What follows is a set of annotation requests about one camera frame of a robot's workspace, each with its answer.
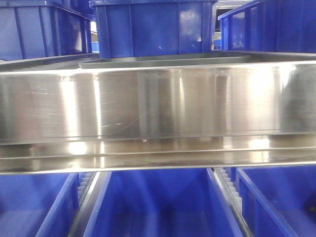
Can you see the dark blue bin lower middle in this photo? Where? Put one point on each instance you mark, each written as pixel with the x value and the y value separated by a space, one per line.
pixel 162 203

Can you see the dark blue bin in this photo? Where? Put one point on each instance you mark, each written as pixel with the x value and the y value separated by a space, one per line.
pixel 132 28
pixel 279 201
pixel 42 28
pixel 41 205
pixel 270 25
pixel 162 203

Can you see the dark blue bin upper middle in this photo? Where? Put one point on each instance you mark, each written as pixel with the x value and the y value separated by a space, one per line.
pixel 132 28

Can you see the roller track left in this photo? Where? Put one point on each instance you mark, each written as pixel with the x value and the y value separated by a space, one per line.
pixel 90 192

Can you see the roller track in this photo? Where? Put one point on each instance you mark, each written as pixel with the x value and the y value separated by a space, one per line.
pixel 233 198
pixel 90 192

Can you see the roller track right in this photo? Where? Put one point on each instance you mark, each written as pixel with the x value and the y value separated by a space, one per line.
pixel 233 198

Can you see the dark blue bin upper right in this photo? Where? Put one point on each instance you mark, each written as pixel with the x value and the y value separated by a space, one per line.
pixel 270 25

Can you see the dark blue bin lower right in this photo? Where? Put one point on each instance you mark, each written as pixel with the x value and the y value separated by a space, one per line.
pixel 279 201

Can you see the dark blue bin lower left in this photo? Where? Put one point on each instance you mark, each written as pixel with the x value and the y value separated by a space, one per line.
pixel 41 205

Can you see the dark blue bin upper left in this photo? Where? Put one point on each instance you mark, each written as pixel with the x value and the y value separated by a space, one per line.
pixel 42 28

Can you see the stainless steel shelf front rail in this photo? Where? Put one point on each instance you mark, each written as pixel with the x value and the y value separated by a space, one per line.
pixel 253 114

